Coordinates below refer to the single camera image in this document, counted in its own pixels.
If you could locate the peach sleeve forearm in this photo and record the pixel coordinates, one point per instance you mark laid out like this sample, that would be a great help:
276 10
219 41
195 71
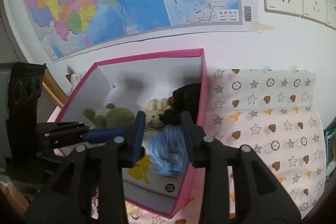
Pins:
16 200

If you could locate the pink cardboard box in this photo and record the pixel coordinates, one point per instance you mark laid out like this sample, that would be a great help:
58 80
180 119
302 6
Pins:
144 82

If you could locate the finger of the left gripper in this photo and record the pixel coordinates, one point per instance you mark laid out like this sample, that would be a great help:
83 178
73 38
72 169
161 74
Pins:
102 136

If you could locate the black scrunchie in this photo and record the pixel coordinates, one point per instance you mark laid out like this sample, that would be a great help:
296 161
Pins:
185 98

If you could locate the gold travel tumbler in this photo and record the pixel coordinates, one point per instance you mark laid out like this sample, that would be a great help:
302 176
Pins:
53 90

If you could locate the blue gingham scrunchie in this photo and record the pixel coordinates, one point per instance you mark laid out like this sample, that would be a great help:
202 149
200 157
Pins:
167 151

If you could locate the beige bunny plush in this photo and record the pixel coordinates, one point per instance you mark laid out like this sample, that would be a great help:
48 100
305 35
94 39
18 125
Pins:
154 110

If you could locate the grey door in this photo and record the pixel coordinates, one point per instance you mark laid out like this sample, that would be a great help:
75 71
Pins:
10 50

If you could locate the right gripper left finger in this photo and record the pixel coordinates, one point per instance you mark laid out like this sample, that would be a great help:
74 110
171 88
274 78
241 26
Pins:
88 185

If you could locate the white yellow tissue pack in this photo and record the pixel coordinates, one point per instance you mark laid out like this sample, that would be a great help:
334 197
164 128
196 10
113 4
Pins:
142 179

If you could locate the pink patterned tablecloth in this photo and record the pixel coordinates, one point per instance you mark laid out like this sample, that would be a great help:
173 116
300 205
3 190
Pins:
271 111

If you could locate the green frog plush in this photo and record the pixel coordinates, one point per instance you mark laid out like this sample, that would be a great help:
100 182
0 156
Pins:
109 117

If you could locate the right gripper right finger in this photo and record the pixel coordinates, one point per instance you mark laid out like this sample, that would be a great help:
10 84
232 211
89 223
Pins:
238 187

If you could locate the pink floral tissue pack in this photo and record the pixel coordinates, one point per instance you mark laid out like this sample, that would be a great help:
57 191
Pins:
131 210

